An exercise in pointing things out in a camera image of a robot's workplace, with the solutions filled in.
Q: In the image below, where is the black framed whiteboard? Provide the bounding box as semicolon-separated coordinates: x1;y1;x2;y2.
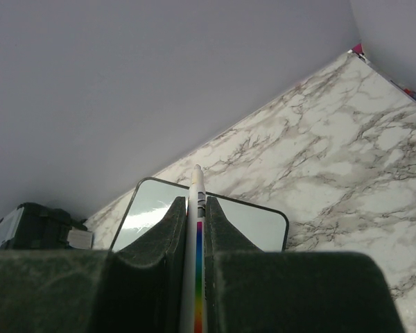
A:
110;177;289;252

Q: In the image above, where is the black plastic toolbox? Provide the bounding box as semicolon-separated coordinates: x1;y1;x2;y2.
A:
0;203;93;250

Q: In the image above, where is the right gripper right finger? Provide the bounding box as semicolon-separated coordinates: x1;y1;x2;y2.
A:
205;198;404;332

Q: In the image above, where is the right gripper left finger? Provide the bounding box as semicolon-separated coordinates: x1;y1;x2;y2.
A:
0;197;187;332

